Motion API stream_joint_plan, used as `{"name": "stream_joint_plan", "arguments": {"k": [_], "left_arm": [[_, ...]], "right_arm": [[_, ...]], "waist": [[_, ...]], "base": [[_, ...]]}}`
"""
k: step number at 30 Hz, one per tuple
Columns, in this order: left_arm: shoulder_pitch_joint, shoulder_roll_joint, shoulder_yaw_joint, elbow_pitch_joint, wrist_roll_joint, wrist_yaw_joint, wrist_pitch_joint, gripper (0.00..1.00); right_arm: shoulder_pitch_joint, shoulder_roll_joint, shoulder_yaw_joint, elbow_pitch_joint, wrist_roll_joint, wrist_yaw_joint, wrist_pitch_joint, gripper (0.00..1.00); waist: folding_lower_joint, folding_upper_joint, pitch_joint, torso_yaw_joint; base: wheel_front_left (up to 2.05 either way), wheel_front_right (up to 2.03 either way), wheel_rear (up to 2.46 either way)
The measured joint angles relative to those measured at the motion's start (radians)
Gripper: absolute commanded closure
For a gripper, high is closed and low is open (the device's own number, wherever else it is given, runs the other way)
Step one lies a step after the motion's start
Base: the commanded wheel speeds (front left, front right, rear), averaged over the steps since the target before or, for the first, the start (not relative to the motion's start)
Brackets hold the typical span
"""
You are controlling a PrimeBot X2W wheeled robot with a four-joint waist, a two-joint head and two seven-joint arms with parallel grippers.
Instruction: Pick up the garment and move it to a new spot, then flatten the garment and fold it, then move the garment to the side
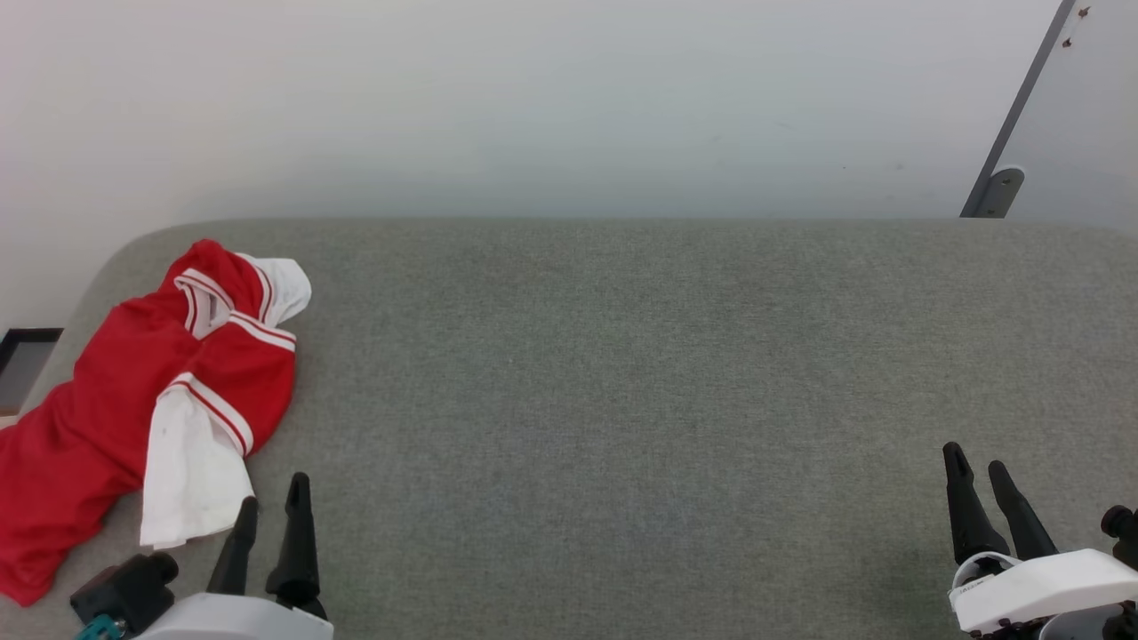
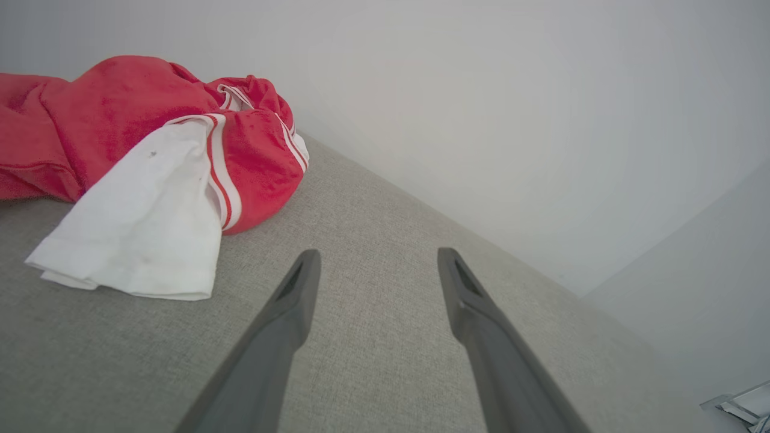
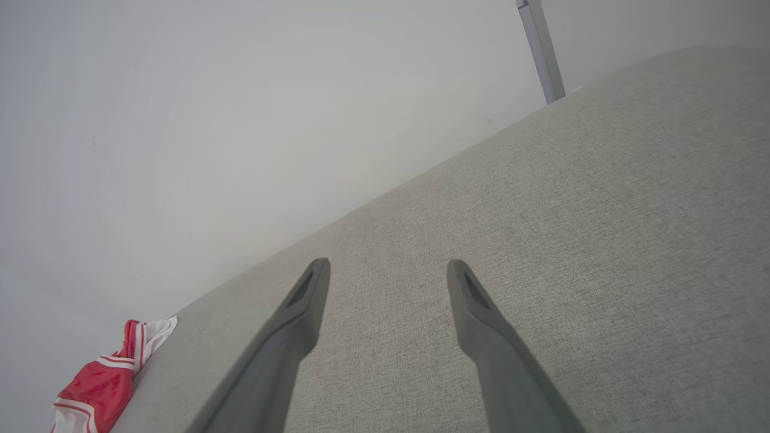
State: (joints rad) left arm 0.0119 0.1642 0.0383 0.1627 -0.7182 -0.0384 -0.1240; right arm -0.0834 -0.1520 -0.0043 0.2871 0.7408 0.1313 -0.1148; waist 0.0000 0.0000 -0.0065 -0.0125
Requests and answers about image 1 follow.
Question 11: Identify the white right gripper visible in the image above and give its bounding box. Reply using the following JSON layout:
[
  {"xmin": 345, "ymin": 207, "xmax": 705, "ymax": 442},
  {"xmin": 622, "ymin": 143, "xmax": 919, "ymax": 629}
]
[{"xmin": 942, "ymin": 442, "xmax": 1138, "ymax": 640}]

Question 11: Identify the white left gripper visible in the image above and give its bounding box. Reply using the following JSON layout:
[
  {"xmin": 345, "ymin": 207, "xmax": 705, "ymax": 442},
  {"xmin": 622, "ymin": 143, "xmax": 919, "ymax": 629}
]
[{"xmin": 133, "ymin": 472, "xmax": 335, "ymax": 640}]

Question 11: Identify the red and white jersey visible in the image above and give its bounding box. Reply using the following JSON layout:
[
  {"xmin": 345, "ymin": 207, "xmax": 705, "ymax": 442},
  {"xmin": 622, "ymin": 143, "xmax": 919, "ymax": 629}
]
[{"xmin": 0, "ymin": 238, "xmax": 313, "ymax": 607}]

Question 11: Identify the dark framed floor panel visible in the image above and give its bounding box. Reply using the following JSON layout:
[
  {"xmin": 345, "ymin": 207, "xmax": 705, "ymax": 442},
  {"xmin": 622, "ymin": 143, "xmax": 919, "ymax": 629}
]
[{"xmin": 0, "ymin": 327, "xmax": 64, "ymax": 418}]

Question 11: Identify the grey fabric sofa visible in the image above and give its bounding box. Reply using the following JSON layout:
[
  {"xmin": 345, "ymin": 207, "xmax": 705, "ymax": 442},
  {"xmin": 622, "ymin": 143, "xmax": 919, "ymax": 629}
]
[{"xmin": 0, "ymin": 218, "xmax": 1138, "ymax": 640}]

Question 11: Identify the round grey rail bracket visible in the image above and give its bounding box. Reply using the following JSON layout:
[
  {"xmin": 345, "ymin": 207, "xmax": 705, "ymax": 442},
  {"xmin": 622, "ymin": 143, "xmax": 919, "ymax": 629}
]
[{"xmin": 976, "ymin": 166, "xmax": 1026, "ymax": 219}]

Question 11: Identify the grey metal rail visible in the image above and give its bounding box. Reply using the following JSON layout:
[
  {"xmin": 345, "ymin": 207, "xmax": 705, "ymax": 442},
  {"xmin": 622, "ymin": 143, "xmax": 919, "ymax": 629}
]
[{"xmin": 959, "ymin": 0, "xmax": 1078, "ymax": 219}]

